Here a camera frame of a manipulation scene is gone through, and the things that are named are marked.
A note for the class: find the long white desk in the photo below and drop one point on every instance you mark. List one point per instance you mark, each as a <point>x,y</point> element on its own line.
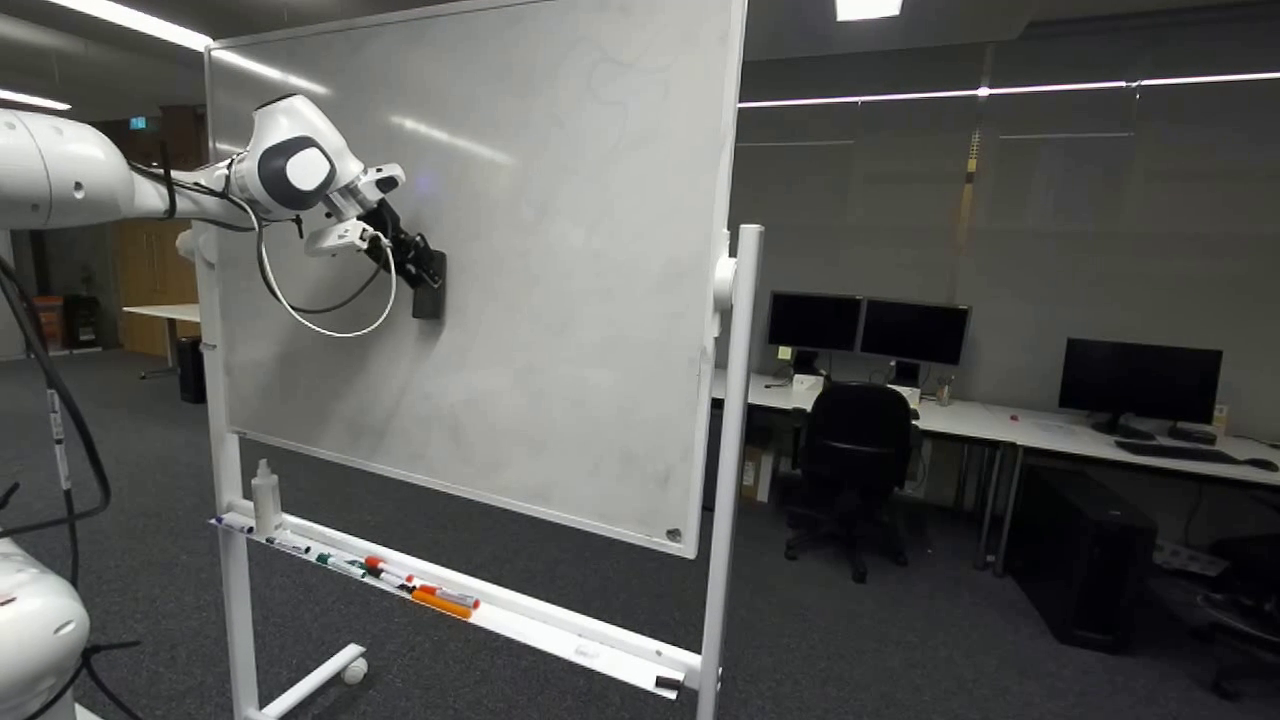
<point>1042,429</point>

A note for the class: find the black waste bin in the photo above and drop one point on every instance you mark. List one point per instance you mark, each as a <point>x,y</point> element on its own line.
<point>193,372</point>

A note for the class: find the translucent cleaner bottle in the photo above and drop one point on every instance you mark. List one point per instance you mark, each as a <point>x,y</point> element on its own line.
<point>270,507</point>

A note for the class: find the black computer tower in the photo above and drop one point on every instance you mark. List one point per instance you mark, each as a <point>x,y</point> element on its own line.
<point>1080,560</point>

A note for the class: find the large white whiteboard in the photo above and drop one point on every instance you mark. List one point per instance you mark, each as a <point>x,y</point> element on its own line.
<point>731,534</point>

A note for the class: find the black office chair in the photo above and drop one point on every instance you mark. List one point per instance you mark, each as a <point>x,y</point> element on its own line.
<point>1252,603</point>
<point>852,442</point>

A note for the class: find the small light wooden table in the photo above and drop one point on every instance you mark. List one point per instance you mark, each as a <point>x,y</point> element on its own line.
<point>162,314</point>

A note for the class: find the black keyboard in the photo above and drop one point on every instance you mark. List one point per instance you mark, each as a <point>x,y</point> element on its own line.
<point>1173,451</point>

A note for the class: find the white marker tray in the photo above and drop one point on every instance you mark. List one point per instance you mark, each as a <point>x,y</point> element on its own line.
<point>561,625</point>

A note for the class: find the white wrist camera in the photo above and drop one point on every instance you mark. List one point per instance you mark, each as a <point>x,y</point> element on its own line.
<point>344,236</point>

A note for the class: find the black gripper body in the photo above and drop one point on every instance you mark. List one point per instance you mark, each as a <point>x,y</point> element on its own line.
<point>386,227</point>

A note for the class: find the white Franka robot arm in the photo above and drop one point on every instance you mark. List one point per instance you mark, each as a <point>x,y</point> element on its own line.
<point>65,167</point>

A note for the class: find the black whiteboard eraser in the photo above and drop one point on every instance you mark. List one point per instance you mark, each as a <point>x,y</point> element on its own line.
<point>428,301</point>

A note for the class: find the square ceiling light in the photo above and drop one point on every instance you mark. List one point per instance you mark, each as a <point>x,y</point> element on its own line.
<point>871,10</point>

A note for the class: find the ceiling light strip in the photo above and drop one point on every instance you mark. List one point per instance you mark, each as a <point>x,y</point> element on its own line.
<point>1067,90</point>
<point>125,20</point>

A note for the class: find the black computer monitor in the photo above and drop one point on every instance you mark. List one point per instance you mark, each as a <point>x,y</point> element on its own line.
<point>916,332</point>
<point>1142,382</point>
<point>816,320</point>

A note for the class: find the whiteboard panel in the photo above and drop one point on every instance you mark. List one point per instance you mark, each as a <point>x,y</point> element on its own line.
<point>573,332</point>

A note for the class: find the green exit sign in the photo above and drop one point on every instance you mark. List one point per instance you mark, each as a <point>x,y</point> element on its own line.
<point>137,120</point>

